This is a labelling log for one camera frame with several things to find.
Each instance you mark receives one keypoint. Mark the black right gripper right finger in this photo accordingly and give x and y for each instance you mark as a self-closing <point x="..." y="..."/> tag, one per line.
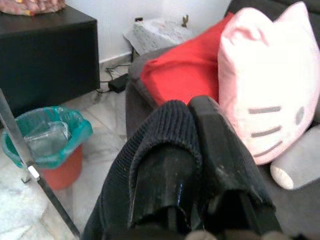
<point x="220" y="150"/>

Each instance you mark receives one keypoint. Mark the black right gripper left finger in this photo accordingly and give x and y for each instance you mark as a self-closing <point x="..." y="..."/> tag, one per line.
<point x="165" y="180"/>

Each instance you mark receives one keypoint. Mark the black shirt with green logo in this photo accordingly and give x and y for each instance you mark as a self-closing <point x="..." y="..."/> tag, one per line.
<point x="165" y="120"/>

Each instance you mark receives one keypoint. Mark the dark grey sofa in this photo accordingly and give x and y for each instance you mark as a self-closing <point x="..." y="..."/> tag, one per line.
<point x="140" y="107"/>

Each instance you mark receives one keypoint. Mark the grey totoro plush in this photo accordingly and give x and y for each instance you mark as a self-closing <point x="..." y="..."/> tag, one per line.
<point x="305" y="155"/>

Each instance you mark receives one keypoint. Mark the red cushion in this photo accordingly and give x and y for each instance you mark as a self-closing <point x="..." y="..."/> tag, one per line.
<point x="185" y="70"/>

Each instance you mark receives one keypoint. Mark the pink cat face pillow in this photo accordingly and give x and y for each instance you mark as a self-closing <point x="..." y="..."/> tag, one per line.
<point x="270" y="75"/>

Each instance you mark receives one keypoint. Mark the red bin with green bag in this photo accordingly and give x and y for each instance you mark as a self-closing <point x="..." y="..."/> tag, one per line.
<point x="62" y="172"/>

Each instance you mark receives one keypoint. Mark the black power adapter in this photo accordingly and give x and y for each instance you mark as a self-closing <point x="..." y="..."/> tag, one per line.
<point x="117" y="83"/>

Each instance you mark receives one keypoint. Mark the side table with lace cloth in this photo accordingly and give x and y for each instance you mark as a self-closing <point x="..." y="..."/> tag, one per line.
<point x="160" y="35"/>

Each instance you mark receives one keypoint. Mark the small bird ornament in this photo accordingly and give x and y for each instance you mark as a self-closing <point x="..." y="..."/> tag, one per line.
<point x="185" y="21"/>

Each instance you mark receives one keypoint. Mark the silver metal clothes rack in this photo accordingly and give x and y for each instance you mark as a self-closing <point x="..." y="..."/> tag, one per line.
<point x="15" y="130"/>

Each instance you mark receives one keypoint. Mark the black TV console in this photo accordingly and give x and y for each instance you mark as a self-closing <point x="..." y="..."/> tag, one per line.
<point x="50" y="62"/>

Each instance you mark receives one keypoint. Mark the red gift basket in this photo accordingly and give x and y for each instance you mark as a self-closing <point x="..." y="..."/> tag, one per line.
<point x="30" y="6"/>

